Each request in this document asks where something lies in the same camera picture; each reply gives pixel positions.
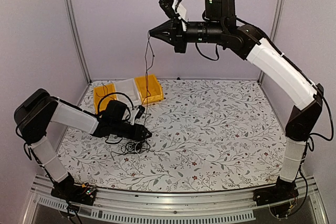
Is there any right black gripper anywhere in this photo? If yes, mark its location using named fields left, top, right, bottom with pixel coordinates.
left=149, top=17, right=224, bottom=53

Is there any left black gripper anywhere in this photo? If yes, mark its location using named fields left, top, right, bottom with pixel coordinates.
left=112, top=120, right=152, bottom=142

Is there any black cable bundle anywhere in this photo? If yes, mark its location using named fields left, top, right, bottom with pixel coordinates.
left=110, top=137, right=155, bottom=161

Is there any purple black thin cable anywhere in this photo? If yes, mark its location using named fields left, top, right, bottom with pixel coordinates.
left=96, top=82, right=116, bottom=99

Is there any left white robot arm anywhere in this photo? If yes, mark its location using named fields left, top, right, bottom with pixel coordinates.
left=14, top=88, right=152, bottom=200

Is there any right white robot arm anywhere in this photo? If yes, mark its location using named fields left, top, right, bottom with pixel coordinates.
left=149, top=0, right=323, bottom=201

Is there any right yellow plastic bin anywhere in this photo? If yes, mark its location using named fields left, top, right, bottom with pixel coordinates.
left=134, top=74, right=164, bottom=104

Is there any yellow plastic bin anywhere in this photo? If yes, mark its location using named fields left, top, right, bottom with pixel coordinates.
left=93, top=83, right=118, bottom=115
left=134, top=74, right=164, bottom=104

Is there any white translucent plastic bin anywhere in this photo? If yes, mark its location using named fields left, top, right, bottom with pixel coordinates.
left=114, top=78, right=142, bottom=107

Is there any left yellow plastic bin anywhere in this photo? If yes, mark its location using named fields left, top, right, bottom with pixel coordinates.
left=93, top=83, right=118, bottom=115

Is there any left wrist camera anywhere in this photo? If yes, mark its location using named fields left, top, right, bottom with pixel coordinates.
left=130, top=105, right=145, bottom=125

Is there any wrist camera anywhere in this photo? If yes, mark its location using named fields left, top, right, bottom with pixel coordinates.
left=130, top=105, right=145, bottom=125
left=159, top=0, right=187, bottom=31

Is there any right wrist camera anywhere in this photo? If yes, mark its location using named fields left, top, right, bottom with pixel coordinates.
left=159, top=0, right=187, bottom=31

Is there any front aluminium rail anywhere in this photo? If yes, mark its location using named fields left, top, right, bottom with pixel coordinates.
left=23, top=175, right=331, bottom=223

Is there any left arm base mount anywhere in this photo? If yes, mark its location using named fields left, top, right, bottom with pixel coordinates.
left=51, top=174, right=97, bottom=206

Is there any right aluminium frame post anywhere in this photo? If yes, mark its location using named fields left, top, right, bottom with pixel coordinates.
left=257, top=0, right=289, bottom=83

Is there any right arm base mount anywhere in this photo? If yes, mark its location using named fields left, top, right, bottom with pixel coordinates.
left=253, top=177, right=299, bottom=218

